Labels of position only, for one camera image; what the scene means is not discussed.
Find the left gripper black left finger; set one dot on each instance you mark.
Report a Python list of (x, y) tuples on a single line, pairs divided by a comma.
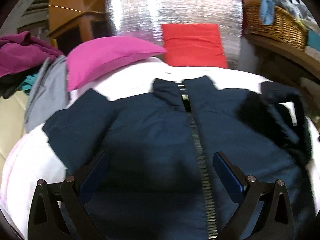
[(45, 217)]

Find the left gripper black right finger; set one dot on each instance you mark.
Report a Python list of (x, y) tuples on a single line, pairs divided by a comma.
[(268, 201)]

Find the navy blue zip jacket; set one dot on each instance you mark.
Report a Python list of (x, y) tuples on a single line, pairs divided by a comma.
[(159, 182)]

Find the cream sofa cushion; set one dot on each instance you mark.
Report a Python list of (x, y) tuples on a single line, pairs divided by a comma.
[(12, 112)]

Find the grey garment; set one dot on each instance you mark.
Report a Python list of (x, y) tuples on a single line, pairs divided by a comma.
[(48, 94)]

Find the teal garment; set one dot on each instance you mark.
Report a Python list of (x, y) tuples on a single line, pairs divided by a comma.
[(27, 84)]

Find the pink pillow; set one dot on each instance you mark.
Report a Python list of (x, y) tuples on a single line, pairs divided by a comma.
[(95, 58)]

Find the magenta garment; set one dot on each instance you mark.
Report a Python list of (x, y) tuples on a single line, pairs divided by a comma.
[(23, 51)]

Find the teal box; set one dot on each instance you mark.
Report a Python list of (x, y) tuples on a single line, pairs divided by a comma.
[(313, 40)]

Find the wicker basket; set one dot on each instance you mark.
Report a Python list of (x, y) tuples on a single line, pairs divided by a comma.
[(284, 29)]

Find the red cushion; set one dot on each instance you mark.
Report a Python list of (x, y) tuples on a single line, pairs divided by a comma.
[(193, 45)]

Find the wooden cabinet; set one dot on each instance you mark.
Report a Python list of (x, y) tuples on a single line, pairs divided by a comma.
[(72, 22)]

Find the light blue cloth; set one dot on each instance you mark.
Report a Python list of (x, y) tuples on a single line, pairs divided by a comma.
[(267, 11)]

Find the silver foil headboard panel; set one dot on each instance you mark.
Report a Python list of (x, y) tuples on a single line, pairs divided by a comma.
[(143, 19)]

